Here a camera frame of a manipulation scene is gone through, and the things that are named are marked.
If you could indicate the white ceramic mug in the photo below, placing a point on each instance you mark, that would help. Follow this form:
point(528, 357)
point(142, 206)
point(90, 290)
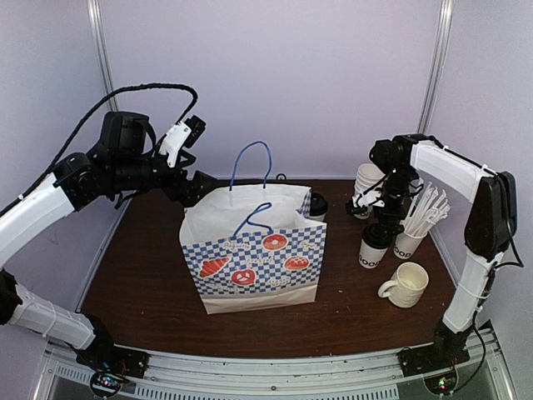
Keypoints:
point(406, 286)

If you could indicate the blue checkered paper bag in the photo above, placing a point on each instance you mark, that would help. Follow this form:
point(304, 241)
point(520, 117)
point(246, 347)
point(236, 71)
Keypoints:
point(253, 246)

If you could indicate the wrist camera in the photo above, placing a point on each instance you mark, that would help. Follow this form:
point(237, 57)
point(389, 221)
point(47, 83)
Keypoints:
point(179, 136)
point(362, 203)

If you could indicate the white cup holding straws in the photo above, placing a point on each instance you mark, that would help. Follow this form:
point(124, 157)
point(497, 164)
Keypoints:
point(406, 244)

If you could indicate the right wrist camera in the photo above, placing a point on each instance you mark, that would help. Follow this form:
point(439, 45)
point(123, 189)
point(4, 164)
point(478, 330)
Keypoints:
point(362, 203)

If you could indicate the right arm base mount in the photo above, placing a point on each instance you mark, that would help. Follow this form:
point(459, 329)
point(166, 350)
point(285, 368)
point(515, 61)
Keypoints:
point(440, 377)

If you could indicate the stack of white paper cups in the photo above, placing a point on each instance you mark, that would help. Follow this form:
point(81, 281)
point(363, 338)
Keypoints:
point(367, 176)

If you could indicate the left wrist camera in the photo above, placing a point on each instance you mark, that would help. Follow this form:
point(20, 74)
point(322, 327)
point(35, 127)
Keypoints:
point(179, 136)

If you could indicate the black plastic cup lid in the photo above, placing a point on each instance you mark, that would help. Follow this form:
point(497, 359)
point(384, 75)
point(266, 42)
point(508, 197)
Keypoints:
point(378, 237)

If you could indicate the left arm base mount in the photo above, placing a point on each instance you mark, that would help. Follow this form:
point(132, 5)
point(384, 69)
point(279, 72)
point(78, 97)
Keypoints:
point(113, 370)

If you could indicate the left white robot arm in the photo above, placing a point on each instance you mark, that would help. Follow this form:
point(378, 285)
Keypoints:
point(126, 161)

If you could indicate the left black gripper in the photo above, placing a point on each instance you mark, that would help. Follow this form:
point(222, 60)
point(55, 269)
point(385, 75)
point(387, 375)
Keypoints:
point(189, 197)

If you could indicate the bundle of white wrapped straws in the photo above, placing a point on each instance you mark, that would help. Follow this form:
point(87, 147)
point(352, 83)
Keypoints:
point(427, 208)

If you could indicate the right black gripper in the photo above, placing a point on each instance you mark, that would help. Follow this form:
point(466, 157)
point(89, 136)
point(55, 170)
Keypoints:
point(384, 214)

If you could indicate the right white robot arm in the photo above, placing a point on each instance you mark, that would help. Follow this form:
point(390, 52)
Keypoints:
point(489, 229)

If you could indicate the white paper coffee cup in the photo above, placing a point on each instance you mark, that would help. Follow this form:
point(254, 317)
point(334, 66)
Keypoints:
point(369, 256)

